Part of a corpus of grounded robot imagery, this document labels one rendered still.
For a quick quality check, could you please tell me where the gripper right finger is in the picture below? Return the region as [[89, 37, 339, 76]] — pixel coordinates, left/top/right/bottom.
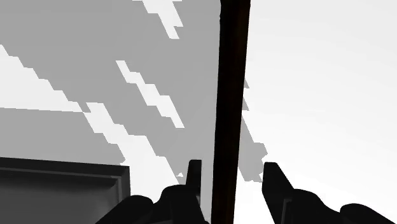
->
[[261, 162, 397, 224]]

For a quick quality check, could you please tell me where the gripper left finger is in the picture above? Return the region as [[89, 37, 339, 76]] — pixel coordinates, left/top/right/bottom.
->
[[95, 159, 211, 224]]

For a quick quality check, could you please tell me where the dark grey cabinet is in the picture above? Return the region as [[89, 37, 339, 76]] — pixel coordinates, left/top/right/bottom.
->
[[0, 156, 131, 224]]

